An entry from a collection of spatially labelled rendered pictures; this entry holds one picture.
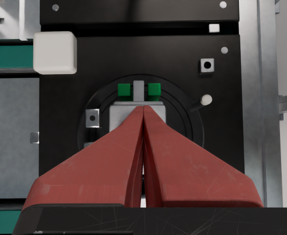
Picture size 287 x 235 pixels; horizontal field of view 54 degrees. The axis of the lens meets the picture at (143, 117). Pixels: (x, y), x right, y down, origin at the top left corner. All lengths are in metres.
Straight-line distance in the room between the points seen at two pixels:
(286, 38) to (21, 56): 0.39
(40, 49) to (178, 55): 0.16
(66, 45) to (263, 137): 0.26
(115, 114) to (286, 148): 0.33
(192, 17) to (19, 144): 0.28
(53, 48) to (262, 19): 0.25
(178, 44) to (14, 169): 0.27
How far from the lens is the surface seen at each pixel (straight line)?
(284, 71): 0.50
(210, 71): 0.34
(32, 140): 0.36
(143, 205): 0.24
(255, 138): 0.37
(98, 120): 0.30
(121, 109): 0.22
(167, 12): 0.36
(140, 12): 0.36
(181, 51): 0.35
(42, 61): 0.34
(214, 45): 0.36
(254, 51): 0.38
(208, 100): 0.23
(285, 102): 0.42
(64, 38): 0.34
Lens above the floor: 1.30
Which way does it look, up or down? 87 degrees down
